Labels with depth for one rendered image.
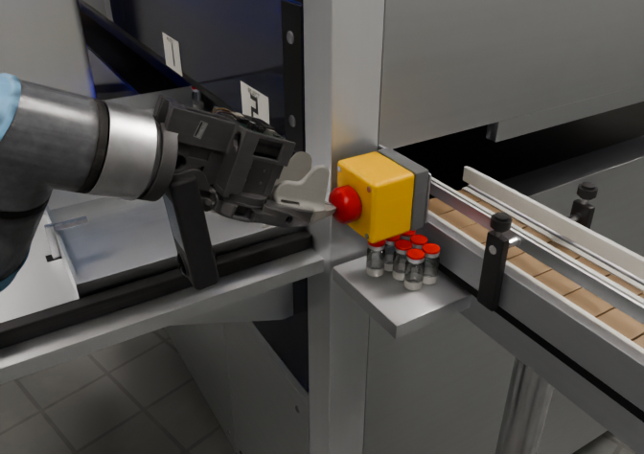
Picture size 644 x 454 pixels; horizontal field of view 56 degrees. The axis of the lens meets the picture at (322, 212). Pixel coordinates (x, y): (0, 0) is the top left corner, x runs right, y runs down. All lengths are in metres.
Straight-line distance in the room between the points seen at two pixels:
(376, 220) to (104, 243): 0.38
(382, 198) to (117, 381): 1.43
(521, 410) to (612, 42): 0.52
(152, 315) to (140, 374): 1.25
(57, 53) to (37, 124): 1.12
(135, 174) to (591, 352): 0.44
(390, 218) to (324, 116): 0.14
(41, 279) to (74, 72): 0.87
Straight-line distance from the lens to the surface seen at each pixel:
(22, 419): 1.93
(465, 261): 0.71
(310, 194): 0.59
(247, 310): 0.86
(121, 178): 0.49
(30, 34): 1.57
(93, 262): 0.80
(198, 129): 0.51
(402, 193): 0.63
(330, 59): 0.64
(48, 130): 0.46
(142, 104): 1.29
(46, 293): 0.77
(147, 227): 0.86
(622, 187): 1.16
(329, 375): 0.87
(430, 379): 1.03
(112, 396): 1.90
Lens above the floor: 1.30
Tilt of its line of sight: 30 degrees down
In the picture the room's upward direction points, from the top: straight up
